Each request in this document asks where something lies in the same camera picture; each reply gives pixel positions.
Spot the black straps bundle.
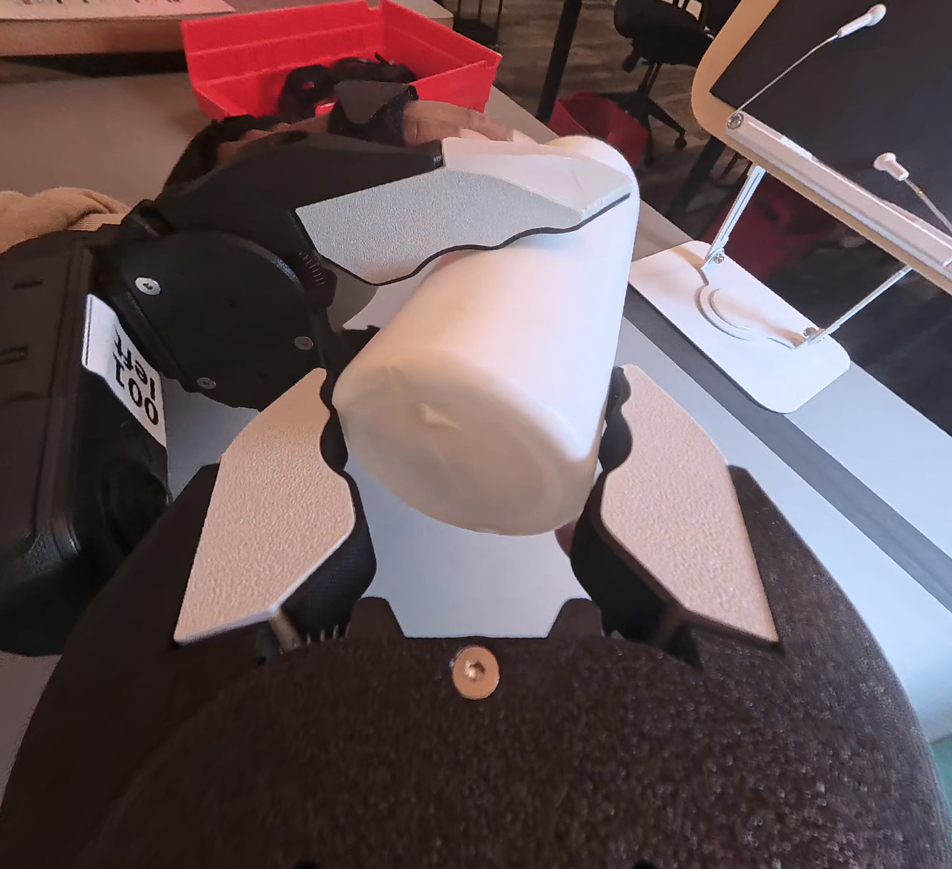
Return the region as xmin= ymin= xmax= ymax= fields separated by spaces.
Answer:
xmin=281 ymin=53 xmax=419 ymax=113

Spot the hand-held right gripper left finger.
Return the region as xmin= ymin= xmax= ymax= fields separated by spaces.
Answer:
xmin=173 ymin=367 xmax=375 ymax=645

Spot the black office chair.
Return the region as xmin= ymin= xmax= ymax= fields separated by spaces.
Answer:
xmin=612 ymin=0 xmax=716 ymax=150

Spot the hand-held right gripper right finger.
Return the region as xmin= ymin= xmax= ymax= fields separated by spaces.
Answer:
xmin=569 ymin=363 xmax=780 ymax=645

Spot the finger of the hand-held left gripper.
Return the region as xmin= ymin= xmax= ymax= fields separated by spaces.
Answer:
xmin=295 ymin=138 xmax=635 ymax=288
xmin=342 ymin=285 xmax=408 ymax=333

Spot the dark red storage bin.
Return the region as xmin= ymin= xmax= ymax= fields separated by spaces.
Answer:
xmin=549 ymin=92 xmax=653 ymax=169

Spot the red bag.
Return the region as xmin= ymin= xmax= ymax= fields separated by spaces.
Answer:
xmin=725 ymin=177 xmax=827 ymax=264

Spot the white bottle with black cap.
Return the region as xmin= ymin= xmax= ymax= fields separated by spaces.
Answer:
xmin=331 ymin=134 xmax=642 ymax=537

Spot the person's left hand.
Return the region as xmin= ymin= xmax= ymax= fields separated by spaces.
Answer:
xmin=167 ymin=103 xmax=523 ymax=183

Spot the red open-front bin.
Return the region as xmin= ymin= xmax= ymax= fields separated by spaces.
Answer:
xmin=180 ymin=0 xmax=503 ymax=135

